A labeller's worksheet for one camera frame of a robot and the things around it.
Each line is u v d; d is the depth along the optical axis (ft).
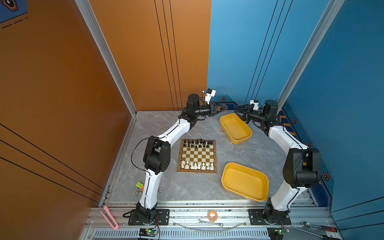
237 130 3.56
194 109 2.37
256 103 2.75
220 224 2.36
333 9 2.30
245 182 2.84
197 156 3.08
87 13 2.33
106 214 2.43
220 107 2.54
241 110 2.58
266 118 2.33
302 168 1.57
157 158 1.84
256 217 2.38
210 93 2.55
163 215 2.43
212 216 2.48
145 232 2.33
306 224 2.29
